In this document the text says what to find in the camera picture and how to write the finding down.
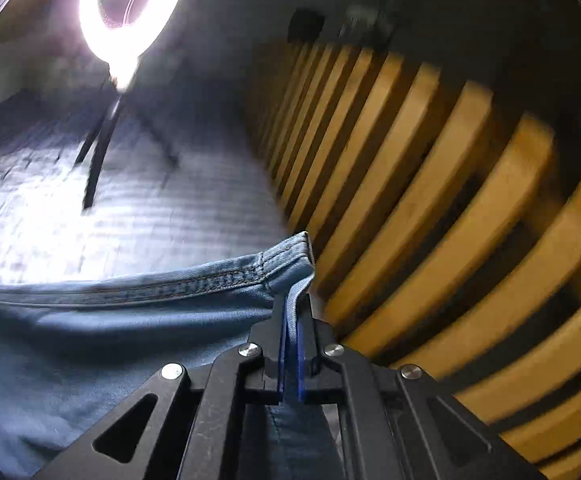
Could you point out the blue striped blanket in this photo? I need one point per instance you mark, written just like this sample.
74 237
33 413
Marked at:
170 210

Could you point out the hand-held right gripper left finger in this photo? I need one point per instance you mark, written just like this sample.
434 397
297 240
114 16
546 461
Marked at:
282 360

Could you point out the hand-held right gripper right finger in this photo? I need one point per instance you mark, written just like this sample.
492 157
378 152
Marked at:
300 360

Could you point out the blue denim pants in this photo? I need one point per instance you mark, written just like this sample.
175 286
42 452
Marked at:
120 340

